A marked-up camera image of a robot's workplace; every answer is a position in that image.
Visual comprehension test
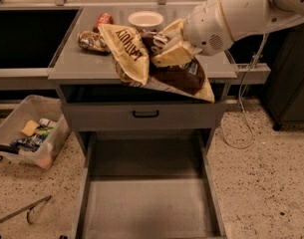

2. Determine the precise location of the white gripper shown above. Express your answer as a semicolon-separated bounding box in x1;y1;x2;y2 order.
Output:
151;0;234;68

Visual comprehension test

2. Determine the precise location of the brown chip bag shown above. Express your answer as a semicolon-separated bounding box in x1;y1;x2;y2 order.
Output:
99;24;214;103

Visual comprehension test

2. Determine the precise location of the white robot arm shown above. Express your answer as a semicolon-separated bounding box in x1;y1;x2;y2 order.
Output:
152;0;304;67

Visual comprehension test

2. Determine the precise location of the closed top drawer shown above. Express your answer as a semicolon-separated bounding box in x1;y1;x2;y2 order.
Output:
62;103;226;131

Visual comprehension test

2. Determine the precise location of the grey drawer cabinet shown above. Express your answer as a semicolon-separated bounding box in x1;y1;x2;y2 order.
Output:
49;3;228;239

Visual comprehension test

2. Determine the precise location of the open middle drawer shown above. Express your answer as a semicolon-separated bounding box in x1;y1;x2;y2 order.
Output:
72;130;227;239

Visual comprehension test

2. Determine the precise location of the white bowl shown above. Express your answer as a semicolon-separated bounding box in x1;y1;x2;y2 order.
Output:
128;11;163;31

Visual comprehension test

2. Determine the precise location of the red soda can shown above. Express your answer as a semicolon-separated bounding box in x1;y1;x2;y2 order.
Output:
93;13;114;33

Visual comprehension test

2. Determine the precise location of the silver brown soda can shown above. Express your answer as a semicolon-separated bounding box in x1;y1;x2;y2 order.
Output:
77;31;110;53

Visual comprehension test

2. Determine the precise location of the dark cabinet at right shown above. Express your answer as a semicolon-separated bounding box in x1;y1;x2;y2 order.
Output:
262;24;304;130

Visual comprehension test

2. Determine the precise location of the small white bottle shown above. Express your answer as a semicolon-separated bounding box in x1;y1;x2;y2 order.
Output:
39;118;57;127

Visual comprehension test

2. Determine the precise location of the clear plastic bin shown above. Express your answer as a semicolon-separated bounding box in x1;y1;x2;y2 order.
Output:
0;96;70;169

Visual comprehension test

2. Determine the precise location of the yellow sponge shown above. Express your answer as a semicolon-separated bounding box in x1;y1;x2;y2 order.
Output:
21;120;39;136

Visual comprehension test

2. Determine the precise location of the blue snack wrapper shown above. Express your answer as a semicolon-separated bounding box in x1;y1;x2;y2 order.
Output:
10;134;44;151

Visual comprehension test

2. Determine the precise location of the black marker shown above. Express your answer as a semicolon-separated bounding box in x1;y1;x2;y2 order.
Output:
0;144;19;154

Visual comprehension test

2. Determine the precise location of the metal rod on floor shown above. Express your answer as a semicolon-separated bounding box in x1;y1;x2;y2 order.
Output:
0;195;52;224

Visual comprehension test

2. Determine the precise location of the black drawer handle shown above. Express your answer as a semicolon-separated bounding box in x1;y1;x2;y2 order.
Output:
132;111;159;119

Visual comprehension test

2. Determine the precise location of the white cable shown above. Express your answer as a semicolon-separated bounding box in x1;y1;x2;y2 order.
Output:
219;33;269;150

